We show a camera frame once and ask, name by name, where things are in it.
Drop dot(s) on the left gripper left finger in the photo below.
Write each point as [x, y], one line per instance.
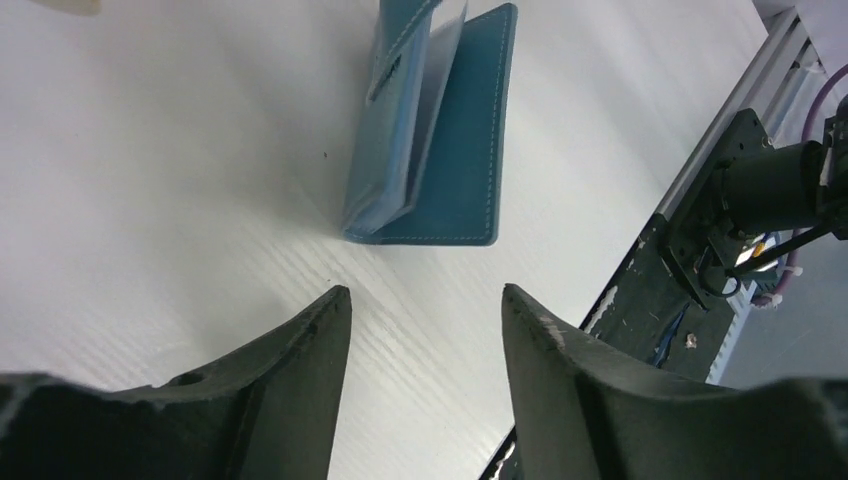
[267, 410]

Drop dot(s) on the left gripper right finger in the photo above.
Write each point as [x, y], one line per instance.
[789, 429]

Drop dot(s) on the blue leather card holder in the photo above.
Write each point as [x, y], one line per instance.
[427, 163]

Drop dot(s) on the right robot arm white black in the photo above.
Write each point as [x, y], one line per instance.
[751, 204]

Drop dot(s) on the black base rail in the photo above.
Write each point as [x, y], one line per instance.
[656, 311]

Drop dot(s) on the white slotted cable duct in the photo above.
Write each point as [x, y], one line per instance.
[741, 307]

